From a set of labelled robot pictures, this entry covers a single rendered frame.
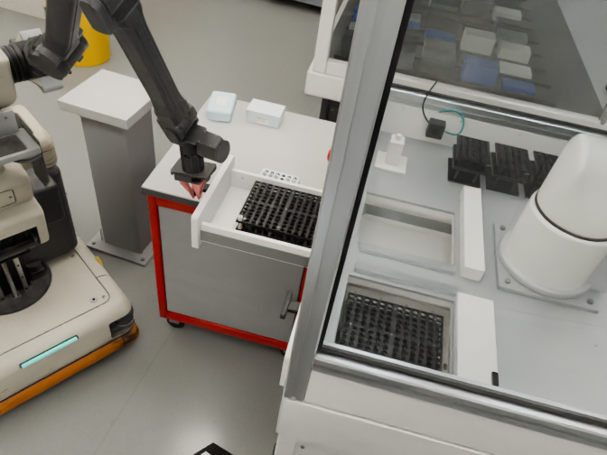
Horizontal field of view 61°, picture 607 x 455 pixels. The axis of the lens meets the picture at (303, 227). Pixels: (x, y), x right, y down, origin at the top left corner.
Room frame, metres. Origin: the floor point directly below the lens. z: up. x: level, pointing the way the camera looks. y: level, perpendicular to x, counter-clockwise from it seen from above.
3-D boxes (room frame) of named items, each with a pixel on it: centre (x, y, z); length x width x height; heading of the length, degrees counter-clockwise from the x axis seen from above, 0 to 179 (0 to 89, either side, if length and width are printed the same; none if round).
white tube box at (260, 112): (1.68, 0.21, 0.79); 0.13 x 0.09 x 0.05; 83
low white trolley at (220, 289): (1.46, 0.19, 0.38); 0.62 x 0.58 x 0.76; 174
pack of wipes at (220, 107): (1.69, 0.38, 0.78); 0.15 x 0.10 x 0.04; 4
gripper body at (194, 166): (1.03, 0.30, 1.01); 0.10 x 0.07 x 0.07; 83
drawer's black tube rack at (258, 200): (1.04, 0.05, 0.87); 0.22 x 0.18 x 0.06; 84
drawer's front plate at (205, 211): (1.06, 0.25, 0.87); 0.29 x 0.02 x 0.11; 174
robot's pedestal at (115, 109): (1.68, 0.79, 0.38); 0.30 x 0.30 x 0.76; 79
